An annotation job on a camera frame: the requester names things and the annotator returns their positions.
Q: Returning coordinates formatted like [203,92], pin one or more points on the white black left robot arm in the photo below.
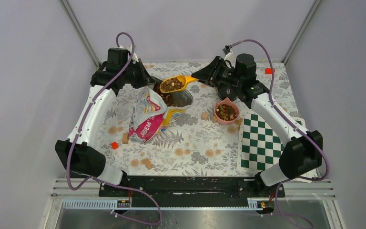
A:
[79,153]

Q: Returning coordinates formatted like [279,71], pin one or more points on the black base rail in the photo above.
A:
[180,192]

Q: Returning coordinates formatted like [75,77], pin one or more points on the small wooden block by bowl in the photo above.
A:
[214,119]

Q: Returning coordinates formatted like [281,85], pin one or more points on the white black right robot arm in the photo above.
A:
[303,148]

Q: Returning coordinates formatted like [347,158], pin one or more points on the wooden block left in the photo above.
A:
[125,138]

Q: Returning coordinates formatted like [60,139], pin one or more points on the floral table mat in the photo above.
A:
[189,146]

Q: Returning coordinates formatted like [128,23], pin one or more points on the red block at front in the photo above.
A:
[114,145]

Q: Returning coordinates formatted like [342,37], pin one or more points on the pet food bag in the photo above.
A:
[154,111]

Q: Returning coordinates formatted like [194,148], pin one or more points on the yellow plastic scoop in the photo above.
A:
[175,84]

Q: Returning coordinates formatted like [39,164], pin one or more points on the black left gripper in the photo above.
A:
[145,79]

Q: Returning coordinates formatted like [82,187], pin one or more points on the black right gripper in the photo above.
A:
[209,74]

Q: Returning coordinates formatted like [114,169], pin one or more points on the wooden cylinder near bowl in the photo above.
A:
[204,116]

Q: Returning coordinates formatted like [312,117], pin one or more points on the pink pet food bowl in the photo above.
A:
[226,112]

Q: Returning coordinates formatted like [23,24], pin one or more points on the red block at back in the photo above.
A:
[269,70]

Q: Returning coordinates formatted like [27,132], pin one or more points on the red block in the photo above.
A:
[114,145]
[269,70]

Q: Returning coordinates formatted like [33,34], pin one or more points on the green white checkerboard mat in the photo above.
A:
[259,147]

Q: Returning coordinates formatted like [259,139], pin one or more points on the wooden block front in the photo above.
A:
[147,163]

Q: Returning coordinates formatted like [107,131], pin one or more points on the black round lid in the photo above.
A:
[226,91]

